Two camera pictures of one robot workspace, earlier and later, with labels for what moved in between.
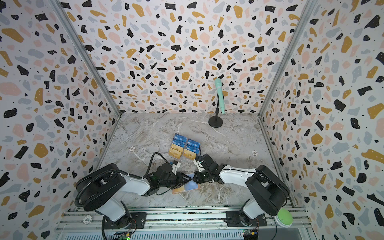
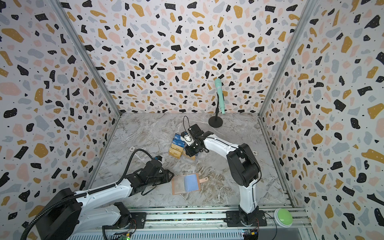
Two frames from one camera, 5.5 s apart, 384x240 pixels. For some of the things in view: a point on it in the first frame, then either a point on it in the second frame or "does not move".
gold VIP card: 174,153 does not move
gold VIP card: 189,154 does not move
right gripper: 202,176 → 190,146
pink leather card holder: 189,186 does not move
